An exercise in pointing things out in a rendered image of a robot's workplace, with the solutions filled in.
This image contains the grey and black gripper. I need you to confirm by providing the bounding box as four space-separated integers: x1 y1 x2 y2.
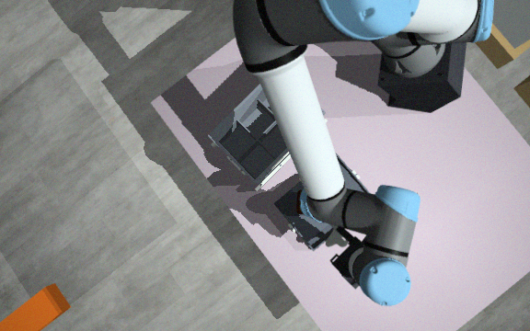
326 224 362 290

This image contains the brown bottle with red label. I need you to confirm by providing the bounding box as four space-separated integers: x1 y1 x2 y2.
296 190 303 214

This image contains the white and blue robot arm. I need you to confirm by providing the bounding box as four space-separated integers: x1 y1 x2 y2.
233 0 494 306

